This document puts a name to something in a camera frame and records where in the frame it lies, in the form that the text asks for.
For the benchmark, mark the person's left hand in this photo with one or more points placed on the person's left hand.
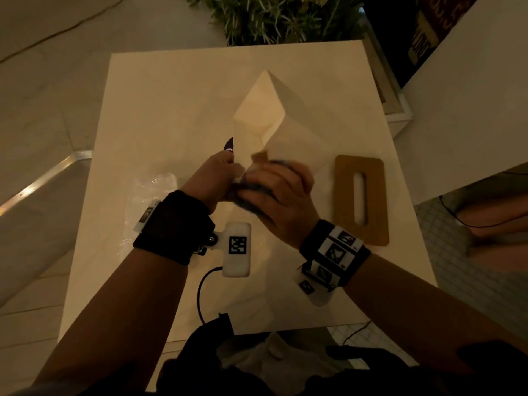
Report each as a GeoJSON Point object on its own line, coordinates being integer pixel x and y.
{"type": "Point", "coordinates": [206, 177]}

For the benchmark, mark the person's right hand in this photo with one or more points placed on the person's right hand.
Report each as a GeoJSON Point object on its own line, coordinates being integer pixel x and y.
{"type": "Point", "coordinates": [284, 206]}

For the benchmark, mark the person's left fingers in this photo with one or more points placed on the person's left fingers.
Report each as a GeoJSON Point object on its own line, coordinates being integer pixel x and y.
{"type": "Point", "coordinates": [234, 167]}

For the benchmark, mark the person's right thumb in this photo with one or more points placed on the person's right thumb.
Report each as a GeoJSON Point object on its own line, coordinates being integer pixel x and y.
{"type": "Point", "coordinates": [252, 204]}

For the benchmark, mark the dark purple pointed tool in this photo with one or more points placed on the dark purple pointed tool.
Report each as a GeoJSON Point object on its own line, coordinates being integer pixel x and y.
{"type": "Point", "coordinates": [229, 145]}

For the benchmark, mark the person's right forearm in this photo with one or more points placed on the person's right forearm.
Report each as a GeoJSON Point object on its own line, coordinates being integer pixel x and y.
{"type": "Point", "coordinates": [416, 309]}

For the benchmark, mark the person's left forearm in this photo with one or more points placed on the person's left forearm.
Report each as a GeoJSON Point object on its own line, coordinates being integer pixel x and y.
{"type": "Point", "coordinates": [119, 317]}

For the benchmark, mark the white cardboard box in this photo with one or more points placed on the white cardboard box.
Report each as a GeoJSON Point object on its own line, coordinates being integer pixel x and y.
{"type": "Point", "coordinates": [284, 115]}

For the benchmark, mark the black left wrist band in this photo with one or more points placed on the black left wrist band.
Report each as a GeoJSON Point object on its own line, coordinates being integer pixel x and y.
{"type": "Point", "coordinates": [173, 226]}

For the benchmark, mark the clear plastic wrap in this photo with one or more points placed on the clear plastic wrap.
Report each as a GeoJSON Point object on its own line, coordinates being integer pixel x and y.
{"type": "Point", "coordinates": [144, 189]}

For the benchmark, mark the black wrist band with markers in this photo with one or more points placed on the black wrist band with markers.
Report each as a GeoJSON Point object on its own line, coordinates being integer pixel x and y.
{"type": "Point", "coordinates": [334, 253]}

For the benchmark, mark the wooden lid with slot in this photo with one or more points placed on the wooden lid with slot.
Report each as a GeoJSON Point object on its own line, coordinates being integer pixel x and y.
{"type": "Point", "coordinates": [371, 202]}

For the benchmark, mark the green potted plant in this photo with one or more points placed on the green potted plant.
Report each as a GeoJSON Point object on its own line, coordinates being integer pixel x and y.
{"type": "Point", "coordinates": [280, 16]}

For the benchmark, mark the person's white shirt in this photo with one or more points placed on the person's white shirt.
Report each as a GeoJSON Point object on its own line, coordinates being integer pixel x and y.
{"type": "Point", "coordinates": [272, 362]}

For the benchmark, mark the metal floor trim strip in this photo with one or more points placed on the metal floor trim strip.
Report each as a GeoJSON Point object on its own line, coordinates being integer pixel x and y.
{"type": "Point", "coordinates": [45, 181]}

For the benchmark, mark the person's dark clothing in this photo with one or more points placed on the person's dark clothing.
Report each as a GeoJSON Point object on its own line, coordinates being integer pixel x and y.
{"type": "Point", "coordinates": [404, 367]}

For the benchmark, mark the dark framed poster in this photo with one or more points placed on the dark framed poster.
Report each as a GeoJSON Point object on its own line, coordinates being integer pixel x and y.
{"type": "Point", "coordinates": [412, 32]}

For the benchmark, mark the white panel board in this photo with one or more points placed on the white panel board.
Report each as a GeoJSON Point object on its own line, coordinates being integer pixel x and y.
{"type": "Point", "coordinates": [466, 98]}

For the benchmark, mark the white wrist camera with marker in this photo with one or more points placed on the white wrist camera with marker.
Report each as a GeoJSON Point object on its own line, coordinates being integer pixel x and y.
{"type": "Point", "coordinates": [237, 251]}

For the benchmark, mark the white picture frame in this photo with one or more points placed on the white picture frame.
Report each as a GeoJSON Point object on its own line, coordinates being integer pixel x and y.
{"type": "Point", "coordinates": [392, 98]}

